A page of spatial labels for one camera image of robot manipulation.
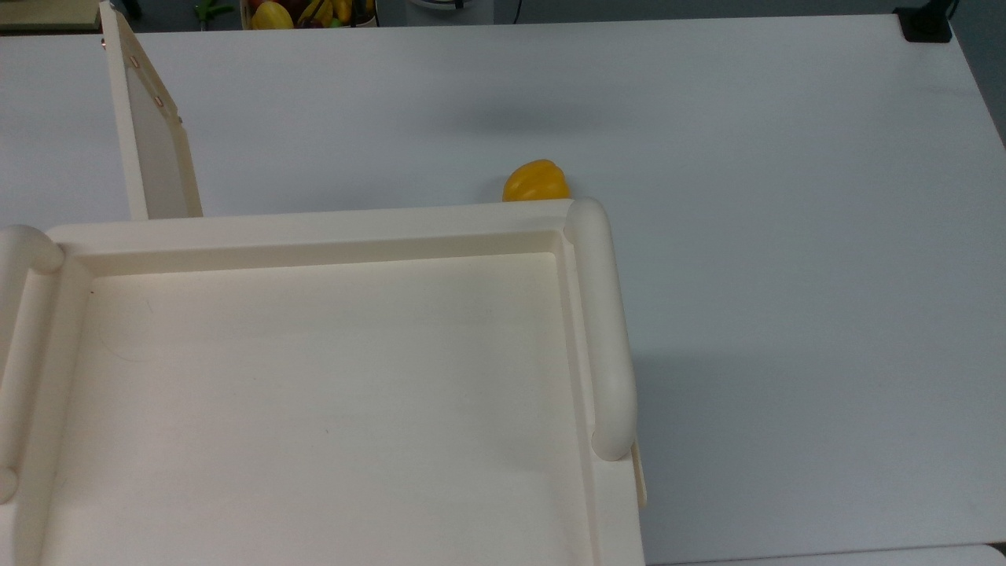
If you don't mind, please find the yellow toy fruit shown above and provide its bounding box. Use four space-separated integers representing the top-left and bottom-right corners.
250 2 295 30

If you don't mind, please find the cream wooden cabinet door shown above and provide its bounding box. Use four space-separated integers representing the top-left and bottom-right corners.
99 2 204 220

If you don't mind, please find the fruit basket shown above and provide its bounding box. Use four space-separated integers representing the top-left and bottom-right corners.
240 0 380 30

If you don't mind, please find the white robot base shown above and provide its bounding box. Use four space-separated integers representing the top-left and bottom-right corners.
405 0 496 27

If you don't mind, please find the yellow bell pepper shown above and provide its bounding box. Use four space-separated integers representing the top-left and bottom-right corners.
502 160 572 203

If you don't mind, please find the black table clamp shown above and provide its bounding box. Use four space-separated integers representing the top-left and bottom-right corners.
894 0 960 43

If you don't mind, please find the wooden side table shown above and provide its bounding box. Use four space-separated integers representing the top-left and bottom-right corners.
0 0 103 34

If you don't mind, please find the long cream cabinet handle bar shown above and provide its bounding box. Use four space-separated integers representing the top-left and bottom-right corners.
0 225 65 504

